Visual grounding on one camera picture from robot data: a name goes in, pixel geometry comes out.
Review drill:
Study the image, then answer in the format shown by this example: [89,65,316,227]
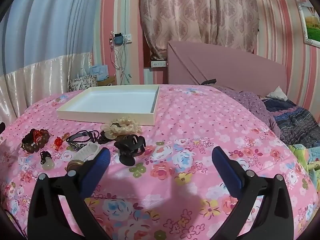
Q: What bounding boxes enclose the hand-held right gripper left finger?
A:
[27,147,112,240]

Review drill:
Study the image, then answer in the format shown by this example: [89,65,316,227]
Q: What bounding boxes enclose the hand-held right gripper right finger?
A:
[211,146,293,240]

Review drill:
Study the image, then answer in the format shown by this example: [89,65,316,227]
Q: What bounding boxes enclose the white ribbed hair band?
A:
[71,142,100,164]

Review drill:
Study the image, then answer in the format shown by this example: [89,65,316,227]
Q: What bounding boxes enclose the black hair claw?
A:
[114,134,146,166]

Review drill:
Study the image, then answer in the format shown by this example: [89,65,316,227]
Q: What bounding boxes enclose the black cord bracelet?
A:
[65,129,100,145]

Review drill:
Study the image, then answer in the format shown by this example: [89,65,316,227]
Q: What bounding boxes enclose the red cord bracelet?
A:
[52,136,63,151]

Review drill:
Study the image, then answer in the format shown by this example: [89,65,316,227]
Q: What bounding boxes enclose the cream scrunchie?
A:
[101,117,142,139]

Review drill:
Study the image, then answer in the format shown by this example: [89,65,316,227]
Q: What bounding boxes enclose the white shallow tray box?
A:
[56,85,160,126]

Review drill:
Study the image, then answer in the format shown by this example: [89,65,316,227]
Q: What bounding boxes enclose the round brass ornament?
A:
[66,160,85,174]

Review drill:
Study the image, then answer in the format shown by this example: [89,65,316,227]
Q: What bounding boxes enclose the silver metal ornament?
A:
[68,142,87,152]

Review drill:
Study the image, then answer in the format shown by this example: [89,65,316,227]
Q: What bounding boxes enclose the pale jade pendant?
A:
[40,151,55,171]

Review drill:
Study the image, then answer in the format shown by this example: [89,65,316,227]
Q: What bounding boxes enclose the pink floral bed sheet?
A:
[0,84,318,240]

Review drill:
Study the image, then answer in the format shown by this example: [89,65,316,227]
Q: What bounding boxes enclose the purple dotted quilt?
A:
[212,85,281,137]

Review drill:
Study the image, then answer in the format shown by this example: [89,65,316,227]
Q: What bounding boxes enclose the floral print gift bag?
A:
[68,75,98,93]

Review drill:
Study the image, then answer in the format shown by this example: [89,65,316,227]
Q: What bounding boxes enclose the green printed blanket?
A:
[287,144,320,180]

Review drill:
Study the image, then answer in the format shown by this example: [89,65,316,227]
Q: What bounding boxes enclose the dark blue patterned quilt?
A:
[262,97,320,148]

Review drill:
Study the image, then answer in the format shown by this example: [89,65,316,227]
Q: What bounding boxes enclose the brown cardboard box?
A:
[97,76,117,87]

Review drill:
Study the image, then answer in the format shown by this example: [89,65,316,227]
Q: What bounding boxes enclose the small white pillow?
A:
[266,86,288,102]

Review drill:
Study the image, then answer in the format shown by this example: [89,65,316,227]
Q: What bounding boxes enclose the light blue gift bag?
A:
[89,65,109,77]

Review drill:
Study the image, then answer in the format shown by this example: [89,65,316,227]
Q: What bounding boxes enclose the cream satin curtain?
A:
[0,51,93,127]

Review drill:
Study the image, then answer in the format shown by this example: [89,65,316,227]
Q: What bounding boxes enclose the pink headboard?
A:
[167,40,287,96]

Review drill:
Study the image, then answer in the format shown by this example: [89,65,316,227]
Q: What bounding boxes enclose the blue curtain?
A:
[0,0,105,77]

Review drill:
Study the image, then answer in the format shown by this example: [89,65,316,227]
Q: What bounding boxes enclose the pink patterned curtain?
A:
[139,0,259,58]

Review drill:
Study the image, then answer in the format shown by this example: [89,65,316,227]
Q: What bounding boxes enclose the framed landscape picture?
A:
[297,1,320,49]

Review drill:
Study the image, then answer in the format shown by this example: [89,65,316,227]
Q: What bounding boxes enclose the dark cord coin necklace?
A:
[96,130,118,145]

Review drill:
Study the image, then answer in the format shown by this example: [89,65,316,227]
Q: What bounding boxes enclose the brown wooden bead bracelet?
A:
[21,128,53,153]

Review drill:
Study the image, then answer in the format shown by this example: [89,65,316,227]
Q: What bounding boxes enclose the hanging charger cables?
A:
[110,44,132,85]

